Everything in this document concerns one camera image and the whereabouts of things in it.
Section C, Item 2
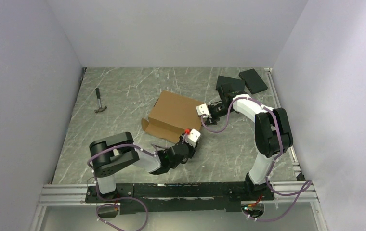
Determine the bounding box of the aluminium frame rail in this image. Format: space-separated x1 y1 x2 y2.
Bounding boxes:
38 184 88 206

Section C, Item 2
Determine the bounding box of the small black hammer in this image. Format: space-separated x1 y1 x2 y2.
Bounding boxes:
94 88 107 114

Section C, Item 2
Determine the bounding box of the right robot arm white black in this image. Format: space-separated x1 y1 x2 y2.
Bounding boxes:
196 84 293 200

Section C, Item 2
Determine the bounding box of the brown cardboard box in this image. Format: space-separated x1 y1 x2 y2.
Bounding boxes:
141 91 203 143

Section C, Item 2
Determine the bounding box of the black foam block far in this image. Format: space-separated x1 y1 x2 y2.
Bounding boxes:
238 69 268 94

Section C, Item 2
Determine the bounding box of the black foam block near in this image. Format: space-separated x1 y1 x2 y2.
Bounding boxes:
215 75 245 91

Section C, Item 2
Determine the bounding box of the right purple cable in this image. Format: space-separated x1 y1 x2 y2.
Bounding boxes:
200 98 313 223

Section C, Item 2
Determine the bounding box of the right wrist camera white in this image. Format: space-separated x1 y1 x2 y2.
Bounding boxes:
196 103 211 118

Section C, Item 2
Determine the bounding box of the black foam block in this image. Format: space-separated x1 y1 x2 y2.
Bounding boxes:
215 75 245 91
238 69 268 94

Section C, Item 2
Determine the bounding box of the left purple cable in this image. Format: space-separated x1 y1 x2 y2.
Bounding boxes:
86 143 158 231

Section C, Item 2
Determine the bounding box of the purple cable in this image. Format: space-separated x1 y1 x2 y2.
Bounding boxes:
86 143 158 231
200 98 313 223

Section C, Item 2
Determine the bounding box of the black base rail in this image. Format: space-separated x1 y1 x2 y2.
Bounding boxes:
85 181 275 215

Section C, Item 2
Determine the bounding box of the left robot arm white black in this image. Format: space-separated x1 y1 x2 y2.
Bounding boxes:
87 129 201 202

